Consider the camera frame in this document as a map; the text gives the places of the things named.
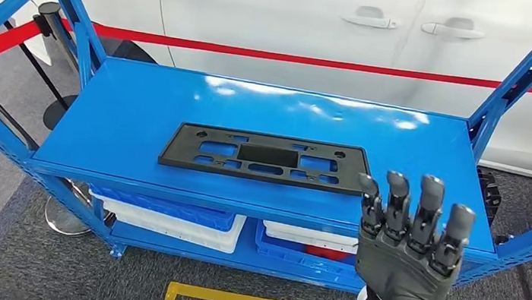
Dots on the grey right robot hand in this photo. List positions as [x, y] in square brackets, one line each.
[404, 267]

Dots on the black plastic plate bracket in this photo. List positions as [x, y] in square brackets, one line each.
[182, 151]

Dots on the blue metal shelf rack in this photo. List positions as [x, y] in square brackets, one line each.
[138, 118]

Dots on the red plastic item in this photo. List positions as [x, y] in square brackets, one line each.
[327, 253]

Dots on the black ribbed plastic block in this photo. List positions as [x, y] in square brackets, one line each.
[488, 196]

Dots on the blue plastic crate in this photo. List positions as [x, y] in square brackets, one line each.
[293, 261]
[162, 209]

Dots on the red barrier belt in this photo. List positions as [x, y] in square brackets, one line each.
[257, 53]

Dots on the white car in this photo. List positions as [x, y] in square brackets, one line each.
[287, 19]

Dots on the chrome stanchion post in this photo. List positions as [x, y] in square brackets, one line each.
[64, 223]

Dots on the black-topped stanchion post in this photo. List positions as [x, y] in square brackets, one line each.
[49, 16]

